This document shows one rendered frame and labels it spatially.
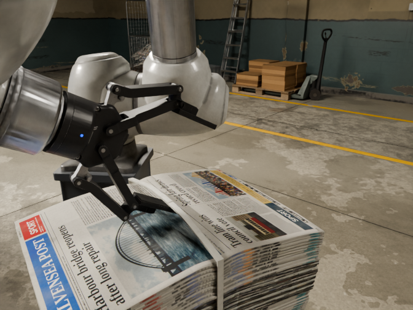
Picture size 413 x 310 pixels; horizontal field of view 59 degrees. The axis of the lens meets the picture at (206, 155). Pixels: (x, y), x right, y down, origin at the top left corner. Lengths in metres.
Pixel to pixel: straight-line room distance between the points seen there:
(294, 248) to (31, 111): 0.39
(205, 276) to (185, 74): 0.47
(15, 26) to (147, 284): 0.31
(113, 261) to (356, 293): 1.80
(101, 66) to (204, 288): 0.58
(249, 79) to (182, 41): 6.09
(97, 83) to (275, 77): 5.83
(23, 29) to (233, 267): 0.37
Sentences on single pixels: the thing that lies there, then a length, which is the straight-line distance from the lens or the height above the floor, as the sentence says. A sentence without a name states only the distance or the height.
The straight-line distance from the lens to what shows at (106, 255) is 0.51.
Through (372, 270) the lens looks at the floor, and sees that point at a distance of 2.38.
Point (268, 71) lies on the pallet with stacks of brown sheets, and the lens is 6.66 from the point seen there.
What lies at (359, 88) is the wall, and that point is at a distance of 7.17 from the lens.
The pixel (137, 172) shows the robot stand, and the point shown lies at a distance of 0.91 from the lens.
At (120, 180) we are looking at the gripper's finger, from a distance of 0.50.
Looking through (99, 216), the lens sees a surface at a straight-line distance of 0.59.
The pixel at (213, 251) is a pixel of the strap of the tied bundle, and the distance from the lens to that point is 0.47.
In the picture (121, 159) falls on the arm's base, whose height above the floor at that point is 1.02.
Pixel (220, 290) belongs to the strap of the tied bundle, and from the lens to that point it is 0.50.
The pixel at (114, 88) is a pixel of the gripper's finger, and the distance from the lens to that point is 0.46.
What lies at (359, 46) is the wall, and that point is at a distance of 7.11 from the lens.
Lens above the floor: 1.36
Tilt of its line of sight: 21 degrees down
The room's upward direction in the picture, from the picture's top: straight up
